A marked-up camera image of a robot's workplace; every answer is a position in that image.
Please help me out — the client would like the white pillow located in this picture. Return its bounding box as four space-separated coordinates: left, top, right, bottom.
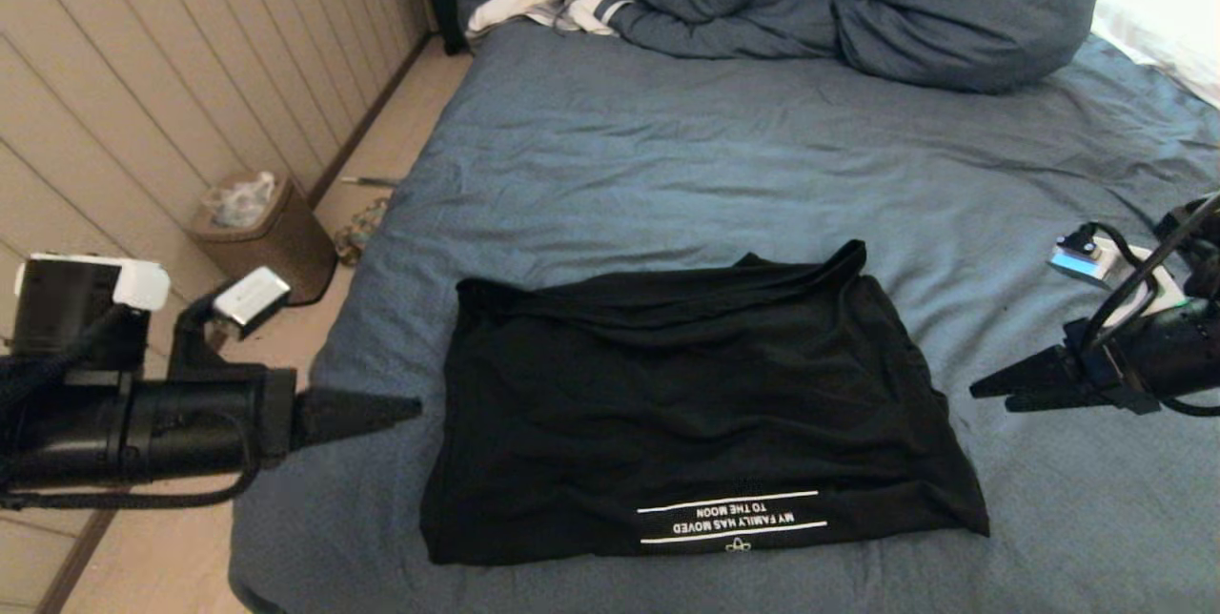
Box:
1091 0 1220 110

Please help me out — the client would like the black moon print T-shirt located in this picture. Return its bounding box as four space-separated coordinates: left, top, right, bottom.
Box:
419 239 990 567

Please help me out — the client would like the patterned item on floor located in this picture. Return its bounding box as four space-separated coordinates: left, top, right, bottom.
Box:
334 197 394 269

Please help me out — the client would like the brown trash bin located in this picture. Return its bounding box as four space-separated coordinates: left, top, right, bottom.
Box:
188 171 338 307

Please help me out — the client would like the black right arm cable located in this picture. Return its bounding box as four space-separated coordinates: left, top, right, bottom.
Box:
1058 194 1220 420

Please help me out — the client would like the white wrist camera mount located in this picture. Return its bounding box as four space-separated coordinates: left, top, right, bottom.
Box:
14 253 293 341
1048 223 1192 324

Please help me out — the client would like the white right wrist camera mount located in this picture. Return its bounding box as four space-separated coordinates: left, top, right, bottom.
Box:
1048 223 1192 324

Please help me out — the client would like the clear plastic bin liner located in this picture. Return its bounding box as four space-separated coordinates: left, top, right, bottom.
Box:
203 171 279 229

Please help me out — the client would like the blue bed sheet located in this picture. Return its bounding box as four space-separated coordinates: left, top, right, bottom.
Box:
229 18 1220 614

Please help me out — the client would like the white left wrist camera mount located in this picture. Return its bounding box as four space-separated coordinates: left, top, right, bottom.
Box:
14 253 293 341

